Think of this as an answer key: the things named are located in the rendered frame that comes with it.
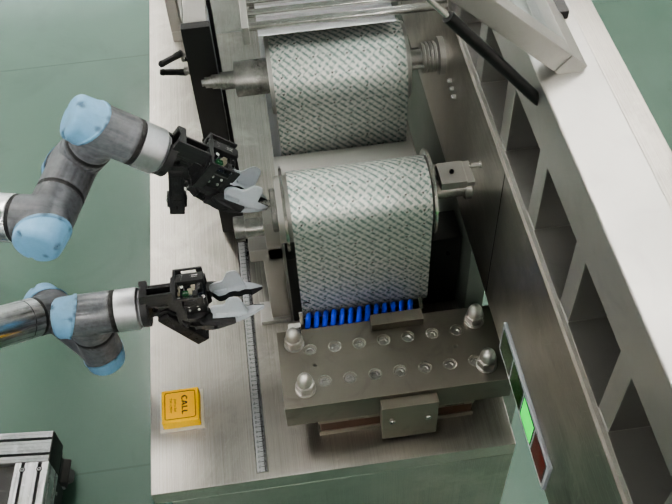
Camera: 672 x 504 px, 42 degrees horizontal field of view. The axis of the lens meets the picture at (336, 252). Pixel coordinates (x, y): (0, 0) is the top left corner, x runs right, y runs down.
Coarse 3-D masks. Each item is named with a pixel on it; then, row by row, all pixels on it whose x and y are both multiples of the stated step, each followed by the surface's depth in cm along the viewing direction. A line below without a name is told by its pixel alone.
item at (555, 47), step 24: (432, 0) 96; (456, 0) 98; (480, 0) 99; (504, 0) 101; (552, 0) 116; (456, 24) 99; (504, 24) 102; (528, 24) 102; (552, 24) 111; (480, 48) 102; (528, 48) 105; (552, 48) 105; (576, 48) 110; (504, 72) 105; (528, 96) 109
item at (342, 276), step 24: (384, 240) 151; (408, 240) 152; (312, 264) 153; (336, 264) 154; (360, 264) 155; (384, 264) 156; (408, 264) 157; (312, 288) 159; (336, 288) 160; (360, 288) 161; (384, 288) 162; (408, 288) 163; (312, 312) 164
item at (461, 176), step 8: (440, 168) 150; (448, 168) 150; (456, 168) 150; (464, 168) 150; (440, 176) 149; (448, 176) 149; (456, 176) 149; (464, 176) 148; (472, 176) 149; (440, 184) 148; (448, 184) 148; (456, 184) 148; (464, 184) 148; (472, 184) 149
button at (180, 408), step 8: (168, 392) 166; (176, 392) 166; (184, 392) 166; (192, 392) 166; (168, 400) 165; (176, 400) 165; (184, 400) 165; (192, 400) 165; (168, 408) 164; (176, 408) 164; (184, 408) 164; (192, 408) 164; (200, 408) 166; (168, 416) 163; (176, 416) 163; (184, 416) 163; (192, 416) 163; (200, 416) 165; (168, 424) 163; (176, 424) 163; (184, 424) 164; (192, 424) 164; (200, 424) 165
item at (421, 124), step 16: (400, 16) 205; (416, 80) 194; (416, 96) 197; (416, 112) 200; (416, 128) 202; (432, 128) 182; (416, 144) 205; (432, 144) 185; (432, 160) 187; (448, 208) 176; (464, 224) 163; (464, 240) 165; (464, 256) 167; (464, 272) 168; (464, 288) 170; (480, 288) 169; (464, 304) 172; (480, 304) 173
